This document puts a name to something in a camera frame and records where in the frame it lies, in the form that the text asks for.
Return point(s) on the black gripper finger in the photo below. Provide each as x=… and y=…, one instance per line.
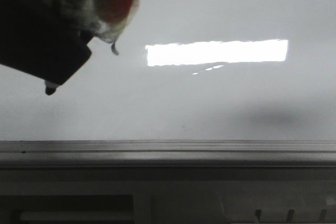
x=35, y=41

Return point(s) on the white black whiteboard marker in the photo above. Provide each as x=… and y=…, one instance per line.
x=50, y=88

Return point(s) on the red magnet taped to marker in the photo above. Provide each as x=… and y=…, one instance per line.
x=103, y=19

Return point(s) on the white whiteboard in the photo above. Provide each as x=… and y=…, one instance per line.
x=192, y=70

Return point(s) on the grey aluminium whiteboard frame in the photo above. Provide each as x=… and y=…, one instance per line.
x=167, y=153

